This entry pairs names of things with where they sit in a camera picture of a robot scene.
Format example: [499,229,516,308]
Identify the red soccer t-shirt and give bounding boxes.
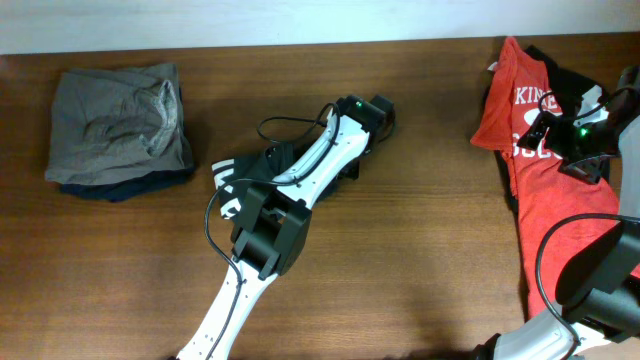
[471,37,619,318]

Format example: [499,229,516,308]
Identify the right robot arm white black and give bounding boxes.
[471,66,639,360]

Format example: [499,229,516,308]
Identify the black garment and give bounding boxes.
[524,45,609,114]

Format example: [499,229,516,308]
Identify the navy folded garment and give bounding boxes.
[59,167,196,203]

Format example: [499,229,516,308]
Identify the grey folded shirt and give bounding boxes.
[45,63,194,186]

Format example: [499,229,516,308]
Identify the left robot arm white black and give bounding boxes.
[176,95,396,360]

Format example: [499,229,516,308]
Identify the dark green t-shirt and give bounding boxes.
[205,139,363,219]

